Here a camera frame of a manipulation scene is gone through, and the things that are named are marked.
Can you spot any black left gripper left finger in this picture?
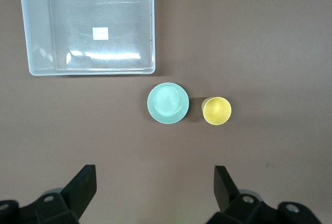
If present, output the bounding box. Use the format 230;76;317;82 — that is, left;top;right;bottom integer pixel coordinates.
0;164;98;224

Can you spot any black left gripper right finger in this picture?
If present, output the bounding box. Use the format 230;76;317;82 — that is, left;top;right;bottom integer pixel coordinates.
207;165;324;224

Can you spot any yellow plastic cup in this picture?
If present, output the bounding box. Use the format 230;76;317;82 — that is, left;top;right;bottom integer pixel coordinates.
201;96;232;126

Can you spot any light green bowl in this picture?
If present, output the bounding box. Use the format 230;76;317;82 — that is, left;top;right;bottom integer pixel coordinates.
147;81;190;125

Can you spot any clear plastic storage box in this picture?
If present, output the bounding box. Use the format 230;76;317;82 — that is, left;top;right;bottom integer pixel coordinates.
18;0;156;76

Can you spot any brown table cover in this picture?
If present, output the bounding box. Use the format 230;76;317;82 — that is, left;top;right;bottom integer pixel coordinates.
0;0;332;224

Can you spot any white square sticker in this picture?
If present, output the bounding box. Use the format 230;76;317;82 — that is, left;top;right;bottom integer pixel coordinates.
92;26;109;40

